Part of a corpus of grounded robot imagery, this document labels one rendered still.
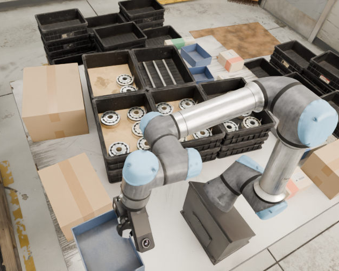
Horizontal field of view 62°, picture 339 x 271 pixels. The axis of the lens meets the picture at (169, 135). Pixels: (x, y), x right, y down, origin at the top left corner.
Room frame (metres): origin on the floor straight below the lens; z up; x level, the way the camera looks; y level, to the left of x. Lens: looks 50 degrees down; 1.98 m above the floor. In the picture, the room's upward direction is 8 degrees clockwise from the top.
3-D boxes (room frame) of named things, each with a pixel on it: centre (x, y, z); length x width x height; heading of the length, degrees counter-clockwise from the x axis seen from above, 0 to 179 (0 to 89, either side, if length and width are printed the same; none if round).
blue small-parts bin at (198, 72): (1.60, -0.13, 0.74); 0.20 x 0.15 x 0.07; 114
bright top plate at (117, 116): (1.01, 0.32, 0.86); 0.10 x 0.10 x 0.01
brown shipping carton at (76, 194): (0.58, 0.38, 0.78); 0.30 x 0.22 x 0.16; 39
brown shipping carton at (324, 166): (0.97, -0.94, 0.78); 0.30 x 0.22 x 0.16; 125
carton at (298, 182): (0.84, -0.67, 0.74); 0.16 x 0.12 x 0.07; 123
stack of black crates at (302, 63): (2.53, -1.14, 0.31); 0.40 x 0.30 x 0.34; 35
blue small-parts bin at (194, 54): (1.86, -0.11, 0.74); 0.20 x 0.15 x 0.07; 38
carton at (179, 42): (2.00, 0.02, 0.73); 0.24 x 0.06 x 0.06; 118
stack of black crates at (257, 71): (2.30, -0.81, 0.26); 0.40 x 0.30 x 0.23; 35
